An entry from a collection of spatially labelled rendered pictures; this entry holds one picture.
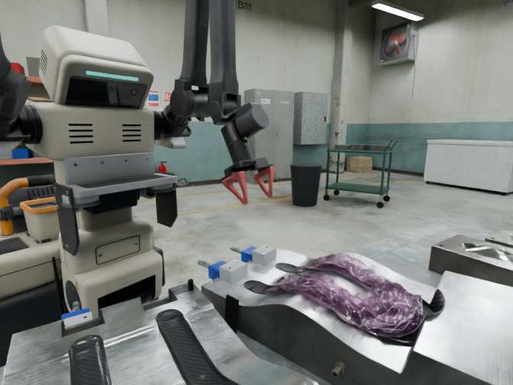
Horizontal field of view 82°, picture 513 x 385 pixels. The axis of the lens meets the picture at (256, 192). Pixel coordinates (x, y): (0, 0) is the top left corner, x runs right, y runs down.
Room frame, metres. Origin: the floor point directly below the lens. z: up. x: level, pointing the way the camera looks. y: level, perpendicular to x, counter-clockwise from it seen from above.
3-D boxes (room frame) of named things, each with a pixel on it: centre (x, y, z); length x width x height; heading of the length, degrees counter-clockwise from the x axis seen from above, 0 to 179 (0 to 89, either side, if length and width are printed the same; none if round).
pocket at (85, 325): (0.38, 0.25, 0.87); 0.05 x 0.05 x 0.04; 33
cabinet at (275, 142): (6.58, -0.29, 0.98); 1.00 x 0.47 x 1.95; 121
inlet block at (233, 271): (0.61, 0.09, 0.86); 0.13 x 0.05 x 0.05; 51
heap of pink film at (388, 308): (0.48, -0.16, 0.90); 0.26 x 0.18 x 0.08; 51
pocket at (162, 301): (0.44, 0.16, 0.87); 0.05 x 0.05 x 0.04; 33
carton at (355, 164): (8.19, -2.85, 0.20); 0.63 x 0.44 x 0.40; 121
